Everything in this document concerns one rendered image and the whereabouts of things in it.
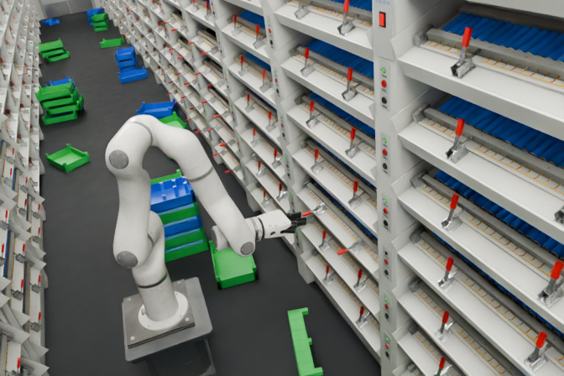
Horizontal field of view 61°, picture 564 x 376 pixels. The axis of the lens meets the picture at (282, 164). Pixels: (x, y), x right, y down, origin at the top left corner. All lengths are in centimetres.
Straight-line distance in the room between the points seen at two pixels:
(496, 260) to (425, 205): 24
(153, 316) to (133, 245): 38
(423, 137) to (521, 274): 36
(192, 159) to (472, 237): 79
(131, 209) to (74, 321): 109
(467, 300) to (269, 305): 120
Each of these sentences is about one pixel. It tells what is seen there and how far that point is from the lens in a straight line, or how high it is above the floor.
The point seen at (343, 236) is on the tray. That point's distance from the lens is 177.
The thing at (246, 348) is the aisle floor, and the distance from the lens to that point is 216.
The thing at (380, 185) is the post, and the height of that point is 90.
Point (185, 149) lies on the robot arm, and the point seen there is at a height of 103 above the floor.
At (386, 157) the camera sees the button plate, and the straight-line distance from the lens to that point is 128.
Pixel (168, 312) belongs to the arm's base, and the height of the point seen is 34.
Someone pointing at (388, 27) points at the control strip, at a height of 135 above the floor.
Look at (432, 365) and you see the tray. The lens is 164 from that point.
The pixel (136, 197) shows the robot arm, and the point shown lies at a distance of 157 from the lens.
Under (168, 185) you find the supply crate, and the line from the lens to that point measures 265.
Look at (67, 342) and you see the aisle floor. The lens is 250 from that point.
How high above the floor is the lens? 165
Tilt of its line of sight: 30 degrees down
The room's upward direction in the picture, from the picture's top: 8 degrees counter-clockwise
